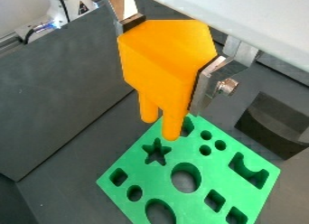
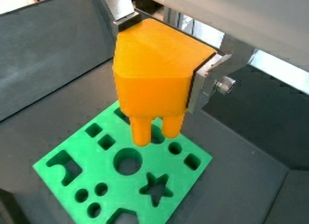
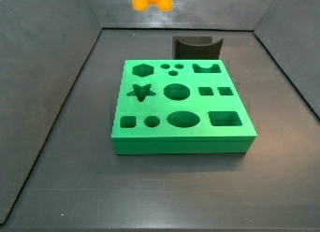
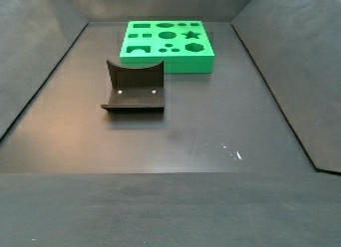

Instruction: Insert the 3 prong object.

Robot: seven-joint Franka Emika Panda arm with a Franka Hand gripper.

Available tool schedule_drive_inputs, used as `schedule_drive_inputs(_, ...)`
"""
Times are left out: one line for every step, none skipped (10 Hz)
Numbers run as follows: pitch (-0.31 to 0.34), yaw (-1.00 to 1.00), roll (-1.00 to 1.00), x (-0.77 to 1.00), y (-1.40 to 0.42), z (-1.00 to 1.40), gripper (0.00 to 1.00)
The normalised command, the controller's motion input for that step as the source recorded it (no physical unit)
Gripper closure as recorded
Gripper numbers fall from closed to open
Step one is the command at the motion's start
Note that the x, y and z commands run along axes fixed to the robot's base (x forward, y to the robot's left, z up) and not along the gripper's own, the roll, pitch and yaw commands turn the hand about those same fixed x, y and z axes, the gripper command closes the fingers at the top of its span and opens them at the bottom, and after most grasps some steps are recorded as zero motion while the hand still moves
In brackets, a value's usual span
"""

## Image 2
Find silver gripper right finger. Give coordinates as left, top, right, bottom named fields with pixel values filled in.
left=188, top=34, right=257, bottom=114

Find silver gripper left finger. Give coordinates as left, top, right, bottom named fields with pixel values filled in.
left=104, top=0, right=142, bottom=34

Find green shape sorter board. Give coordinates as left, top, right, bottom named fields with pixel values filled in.
left=34, top=104, right=213, bottom=224

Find orange three prong block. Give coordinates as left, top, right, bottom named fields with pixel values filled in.
left=114, top=19, right=217, bottom=146

